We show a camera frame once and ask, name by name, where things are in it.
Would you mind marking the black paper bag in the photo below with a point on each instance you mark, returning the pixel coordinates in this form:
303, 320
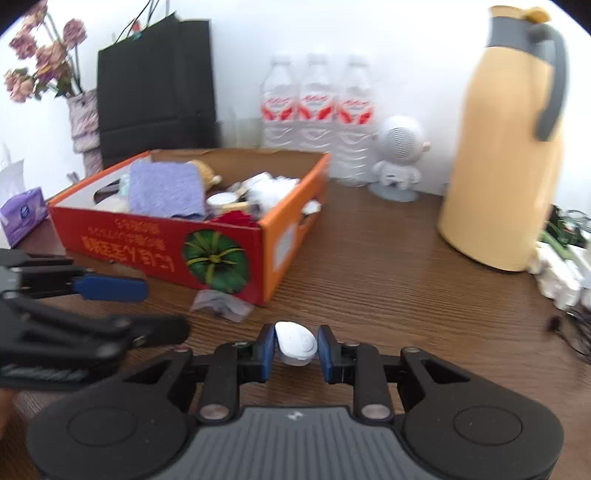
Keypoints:
157, 92

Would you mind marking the purple cloth pouch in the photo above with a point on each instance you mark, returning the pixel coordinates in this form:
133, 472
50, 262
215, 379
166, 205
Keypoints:
166, 189

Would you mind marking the yellow thermos jug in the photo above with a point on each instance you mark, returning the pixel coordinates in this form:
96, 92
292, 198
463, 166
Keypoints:
503, 161

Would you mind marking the white round lid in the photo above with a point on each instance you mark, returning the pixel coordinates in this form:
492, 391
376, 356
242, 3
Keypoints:
221, 199

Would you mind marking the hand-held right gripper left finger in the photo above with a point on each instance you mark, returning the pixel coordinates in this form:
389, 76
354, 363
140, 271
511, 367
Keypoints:
267, 354

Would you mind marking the white charger plug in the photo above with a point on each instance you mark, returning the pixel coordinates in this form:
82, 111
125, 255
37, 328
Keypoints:
295, 344

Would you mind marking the clear plastic wrapper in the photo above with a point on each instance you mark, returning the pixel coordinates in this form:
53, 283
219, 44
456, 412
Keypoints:
221, 304

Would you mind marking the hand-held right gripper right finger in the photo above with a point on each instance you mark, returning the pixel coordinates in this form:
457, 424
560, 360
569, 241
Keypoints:
325, 354

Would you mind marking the white and yellow plush toy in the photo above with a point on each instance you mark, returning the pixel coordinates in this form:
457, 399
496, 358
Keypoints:
205, 173

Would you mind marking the black earphones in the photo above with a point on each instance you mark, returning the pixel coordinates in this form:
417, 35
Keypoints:
572, 334

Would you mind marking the black eyeglasses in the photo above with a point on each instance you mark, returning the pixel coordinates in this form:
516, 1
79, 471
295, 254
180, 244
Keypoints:
572, 221

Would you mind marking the person's left hand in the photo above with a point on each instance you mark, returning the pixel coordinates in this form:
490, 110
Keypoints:
5, 410

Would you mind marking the mottled purple vase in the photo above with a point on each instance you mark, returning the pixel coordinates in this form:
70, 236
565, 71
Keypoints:
85, 134

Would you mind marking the purple tissue pack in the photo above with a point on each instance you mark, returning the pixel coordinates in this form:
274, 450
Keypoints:
23, 212

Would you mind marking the clear glass cup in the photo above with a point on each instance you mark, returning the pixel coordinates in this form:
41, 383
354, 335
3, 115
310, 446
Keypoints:
240, 134

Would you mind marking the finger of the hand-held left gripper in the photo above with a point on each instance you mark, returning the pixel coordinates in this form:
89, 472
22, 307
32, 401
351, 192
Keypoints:
92, 330
111, 288

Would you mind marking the red cardboard box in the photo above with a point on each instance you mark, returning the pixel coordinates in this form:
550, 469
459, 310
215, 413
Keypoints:
138, 249

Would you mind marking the red artificial flower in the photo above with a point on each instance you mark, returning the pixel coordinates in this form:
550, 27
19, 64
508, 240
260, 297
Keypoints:
235, 219

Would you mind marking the dried pink roses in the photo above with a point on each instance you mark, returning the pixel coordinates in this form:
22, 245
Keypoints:
46, 60

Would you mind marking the white robot speaker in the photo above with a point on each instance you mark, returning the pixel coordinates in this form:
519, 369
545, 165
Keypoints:
399, 147

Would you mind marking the white tissue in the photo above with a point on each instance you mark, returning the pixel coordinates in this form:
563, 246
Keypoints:
274, 189

